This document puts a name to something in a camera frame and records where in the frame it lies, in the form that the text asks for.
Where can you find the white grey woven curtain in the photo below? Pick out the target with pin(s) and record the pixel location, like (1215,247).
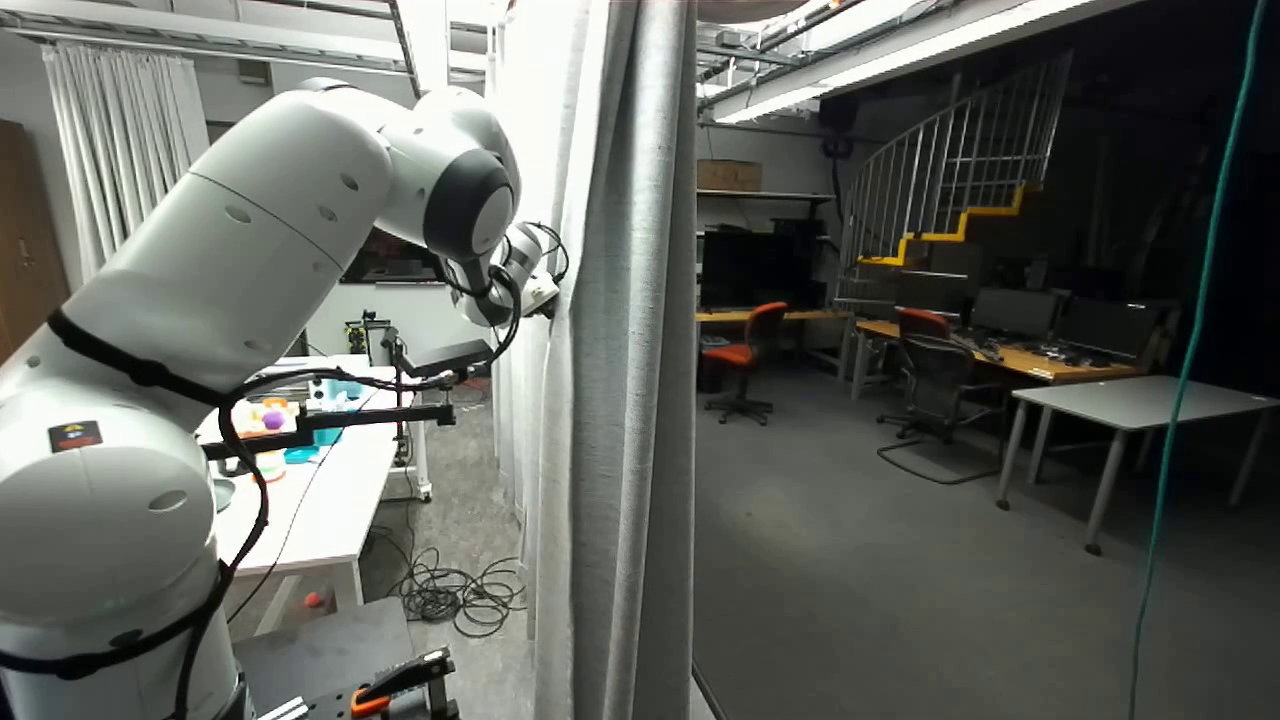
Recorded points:
(597,405)

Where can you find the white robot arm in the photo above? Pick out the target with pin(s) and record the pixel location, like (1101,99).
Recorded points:
(109,577)

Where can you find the white background curtain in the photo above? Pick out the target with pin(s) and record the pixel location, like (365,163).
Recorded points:
(130,126)

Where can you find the orange office chair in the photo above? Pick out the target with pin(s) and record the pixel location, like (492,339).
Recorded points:
(742,356)

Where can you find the black horizontal bar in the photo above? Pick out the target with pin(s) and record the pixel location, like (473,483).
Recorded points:
(360,422)

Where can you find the black office chair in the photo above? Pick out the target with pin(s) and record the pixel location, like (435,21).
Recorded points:
(943,386)

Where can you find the colourful toy items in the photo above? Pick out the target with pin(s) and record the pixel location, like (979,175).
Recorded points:
(293,410)

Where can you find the white table left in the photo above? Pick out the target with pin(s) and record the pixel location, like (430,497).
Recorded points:
(317,524)

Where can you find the white table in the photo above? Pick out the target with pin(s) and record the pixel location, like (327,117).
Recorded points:
(1127,405)
(317,524)

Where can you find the black orange clamp tool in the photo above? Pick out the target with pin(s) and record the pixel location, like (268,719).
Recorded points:
(412,691)

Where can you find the white staircase railing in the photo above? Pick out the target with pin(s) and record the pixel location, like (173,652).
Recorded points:
(979,156)

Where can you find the wooden desk with monitors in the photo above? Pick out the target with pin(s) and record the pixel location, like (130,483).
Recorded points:
(1029,335)

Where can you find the white table right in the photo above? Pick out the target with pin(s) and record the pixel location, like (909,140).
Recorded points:
(1127,405)

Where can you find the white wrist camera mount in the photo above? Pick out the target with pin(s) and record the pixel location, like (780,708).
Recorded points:
(527,275)

